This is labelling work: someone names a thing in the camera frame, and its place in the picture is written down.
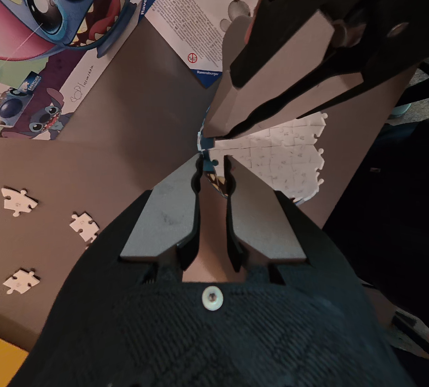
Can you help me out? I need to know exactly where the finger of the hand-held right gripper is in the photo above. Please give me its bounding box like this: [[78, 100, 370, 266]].
[[202, 10, 337, 139], [216, 55, 366, 141]]

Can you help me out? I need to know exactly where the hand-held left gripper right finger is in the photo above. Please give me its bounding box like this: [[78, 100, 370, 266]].
[[224, 155, 308, 272]]

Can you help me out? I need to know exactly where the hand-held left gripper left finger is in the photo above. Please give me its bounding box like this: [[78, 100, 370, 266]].
[[119, 154, 202, 270]]

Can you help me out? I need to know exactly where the partly built blue puzzle ball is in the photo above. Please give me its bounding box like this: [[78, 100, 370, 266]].
[[197, 110, 328, 207]]

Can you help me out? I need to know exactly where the white puzzle piece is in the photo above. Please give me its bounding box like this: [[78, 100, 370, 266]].
[[1, 187, 38, 217], [3, 269, 41, 294], [69, 213, 100, 243]]

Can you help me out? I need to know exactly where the printed cardboard puzzle box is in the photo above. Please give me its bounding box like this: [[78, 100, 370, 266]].
[[0, 0, 158, 141]]

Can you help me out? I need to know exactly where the white instruction leaflet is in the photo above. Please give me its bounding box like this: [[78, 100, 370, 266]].
[[144, 0, 265, 90]]

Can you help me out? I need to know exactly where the yellow plastic bin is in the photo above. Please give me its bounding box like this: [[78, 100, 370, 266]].
[[0, 338, 29, 387]]

